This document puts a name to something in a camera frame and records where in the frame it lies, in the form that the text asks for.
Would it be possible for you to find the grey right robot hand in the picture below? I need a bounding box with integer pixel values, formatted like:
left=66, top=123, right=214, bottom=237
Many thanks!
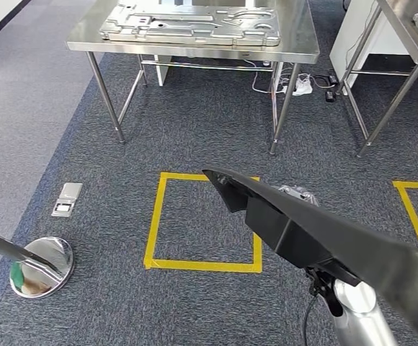
left=278, top=185, right=320, bottom=208

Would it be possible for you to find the black plastic panel part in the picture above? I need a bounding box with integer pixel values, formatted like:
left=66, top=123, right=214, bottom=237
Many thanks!
left=201, top=168, right=418, bottom=346

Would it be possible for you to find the stainless steel workbench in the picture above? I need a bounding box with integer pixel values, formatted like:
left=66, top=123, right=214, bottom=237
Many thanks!
left=335, top=0, right=418, bottom=159
left=66, top=0, right=321, bottom=156

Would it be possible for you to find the white power strip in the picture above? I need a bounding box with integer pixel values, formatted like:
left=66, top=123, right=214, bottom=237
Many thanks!
left=290, top=77, right=314, bottom=97

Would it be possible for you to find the white cabinet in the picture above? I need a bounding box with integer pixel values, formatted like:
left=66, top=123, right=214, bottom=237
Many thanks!
left=329, top=0, right=411, bottom=90

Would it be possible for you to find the silver floor outlet box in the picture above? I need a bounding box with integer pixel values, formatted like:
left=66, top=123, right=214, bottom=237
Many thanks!
left=51, top=182, right=83, bottom=218

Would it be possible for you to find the white power cable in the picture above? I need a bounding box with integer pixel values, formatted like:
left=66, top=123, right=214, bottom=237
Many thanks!
left=244, top=59, right=293, bottom=95

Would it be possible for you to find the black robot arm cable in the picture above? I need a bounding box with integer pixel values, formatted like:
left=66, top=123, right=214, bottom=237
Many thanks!
left=302, top=295, right=319, bottom=346

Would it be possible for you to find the thin black cable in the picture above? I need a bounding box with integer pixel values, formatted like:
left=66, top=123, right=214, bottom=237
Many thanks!
left=345, top=0, right=378, bottom=68

